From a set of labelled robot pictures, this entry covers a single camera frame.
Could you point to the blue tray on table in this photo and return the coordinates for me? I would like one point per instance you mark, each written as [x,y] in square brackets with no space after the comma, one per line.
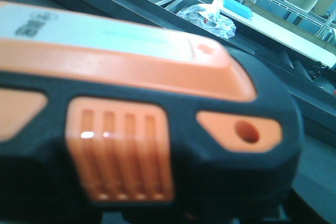
[238,8]

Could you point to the clear plastic bag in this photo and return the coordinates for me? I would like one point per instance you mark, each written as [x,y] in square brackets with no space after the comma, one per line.
[209,18]

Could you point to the white background table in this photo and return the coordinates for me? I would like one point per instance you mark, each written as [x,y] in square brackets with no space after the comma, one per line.
[283,36]

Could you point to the orange black barcode scanner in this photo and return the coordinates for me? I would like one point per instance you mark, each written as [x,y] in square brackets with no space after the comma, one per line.
[100,115]

